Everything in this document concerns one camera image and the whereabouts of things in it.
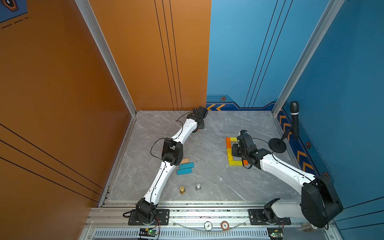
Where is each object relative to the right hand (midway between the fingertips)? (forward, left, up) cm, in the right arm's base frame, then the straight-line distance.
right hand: (234, 147), depth 89 cm
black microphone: (+11, -30, +21) cm, 38 cm away
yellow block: (-6, -2, -9) cm, 10 cm away
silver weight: (-22, +22, -7) cm, 31 cm away
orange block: (-14, -2, +8) cm, 16 cm away
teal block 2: (-11, +30, -9) cm, 33 cm away
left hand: (+25, +21, -7) cm, 34 cm away
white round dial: (-38, +17, -9) cm, 43 cm away
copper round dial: (-38, +8, -9) cm, 40 cm away
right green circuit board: (-41, -16, -12) cm, 45 cm away
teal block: (-8, +29, -7) cm, 31 cm away
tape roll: (-39, -29, -7) cm, 49 cm away
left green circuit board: (-41, +45, -10) cm, 62 cm away
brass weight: (-23, +30, -6) cm, 38 cm away
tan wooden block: (-4, +30, -9) cm, 32 cm away
